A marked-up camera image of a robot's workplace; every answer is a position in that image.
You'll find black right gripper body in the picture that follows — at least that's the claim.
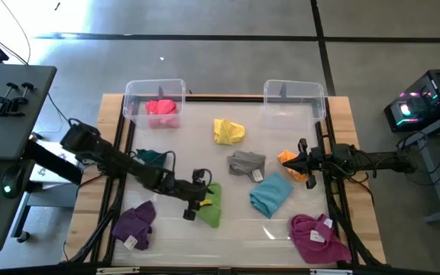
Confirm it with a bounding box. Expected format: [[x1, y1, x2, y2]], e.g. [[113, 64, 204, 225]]
[[298, 138, 324, 190]]

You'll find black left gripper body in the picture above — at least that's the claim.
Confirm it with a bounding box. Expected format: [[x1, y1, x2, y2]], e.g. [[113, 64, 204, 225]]
[[174, 170, 212, 222]]

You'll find orange towel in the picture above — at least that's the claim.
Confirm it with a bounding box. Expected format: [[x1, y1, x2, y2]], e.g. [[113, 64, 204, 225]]
[[277, 150, 309, 183]]

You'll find light green towel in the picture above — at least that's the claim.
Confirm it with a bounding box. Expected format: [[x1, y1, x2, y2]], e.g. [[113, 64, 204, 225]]
[[196, 182, 223, 229]]

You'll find light blue towel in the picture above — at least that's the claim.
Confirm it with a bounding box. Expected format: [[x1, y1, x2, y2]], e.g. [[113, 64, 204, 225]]
[[249, 171, 294, 219]]

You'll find gray towel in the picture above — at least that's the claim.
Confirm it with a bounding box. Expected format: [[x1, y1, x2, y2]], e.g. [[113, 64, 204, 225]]
[[227, 150, 267, 183]]

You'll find dark green towel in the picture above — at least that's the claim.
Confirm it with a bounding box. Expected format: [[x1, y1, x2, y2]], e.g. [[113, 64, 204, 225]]
[[134, 148, 167, 171]]

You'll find yellow towel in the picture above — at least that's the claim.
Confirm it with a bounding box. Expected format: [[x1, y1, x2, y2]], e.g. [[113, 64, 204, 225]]
[[213, 118, 246, 147]]

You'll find clear plastic bin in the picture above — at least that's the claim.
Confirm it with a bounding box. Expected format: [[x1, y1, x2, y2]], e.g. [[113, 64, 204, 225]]
[[262, 79, 327, 131], [122, 78, 187, 130]]

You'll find purple towel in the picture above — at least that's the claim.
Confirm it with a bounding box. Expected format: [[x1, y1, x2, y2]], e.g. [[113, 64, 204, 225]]
[[112, 200, 157, 251]]

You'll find red towel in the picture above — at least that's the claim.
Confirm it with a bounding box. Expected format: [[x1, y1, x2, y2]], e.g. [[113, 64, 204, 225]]
[[145, 99, 180, 129]]

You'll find magenta towel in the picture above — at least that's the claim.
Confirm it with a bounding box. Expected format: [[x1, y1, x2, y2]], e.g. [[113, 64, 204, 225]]
[[289, 213, 353, 264]]

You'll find gray metal desk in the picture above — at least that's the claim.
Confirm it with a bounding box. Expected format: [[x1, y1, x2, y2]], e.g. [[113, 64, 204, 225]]
[[397, 105, 440, 225]]

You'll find black lit computer tower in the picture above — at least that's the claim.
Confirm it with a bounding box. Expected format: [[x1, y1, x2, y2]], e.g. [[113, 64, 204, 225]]
[[383, 68, 440, 134]]

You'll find white printed box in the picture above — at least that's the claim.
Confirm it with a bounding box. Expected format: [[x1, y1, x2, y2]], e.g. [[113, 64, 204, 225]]
[[28, 139, 84, 185]]

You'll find black computer mouse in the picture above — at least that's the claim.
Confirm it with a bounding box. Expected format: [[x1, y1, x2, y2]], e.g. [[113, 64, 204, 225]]
[[1, 166, 24, 199]]

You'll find black desk clamp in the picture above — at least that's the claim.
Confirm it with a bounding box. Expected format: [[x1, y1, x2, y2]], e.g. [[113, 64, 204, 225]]
[[0, 82, 21, 118], [8, 82, 37, 115]]

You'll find dark gray desk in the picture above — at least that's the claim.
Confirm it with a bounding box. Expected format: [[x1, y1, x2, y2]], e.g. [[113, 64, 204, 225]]
[[0, 63, 57, 254]]

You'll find white frame bracket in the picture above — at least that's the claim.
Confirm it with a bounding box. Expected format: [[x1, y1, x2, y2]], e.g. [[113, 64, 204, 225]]
[[310, 269, 353, 275], [96, 267, 141, 275]]

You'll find thin floor cable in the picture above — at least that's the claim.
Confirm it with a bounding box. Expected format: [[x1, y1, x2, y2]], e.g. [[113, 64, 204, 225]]
[[0, 0, 32, 65]]

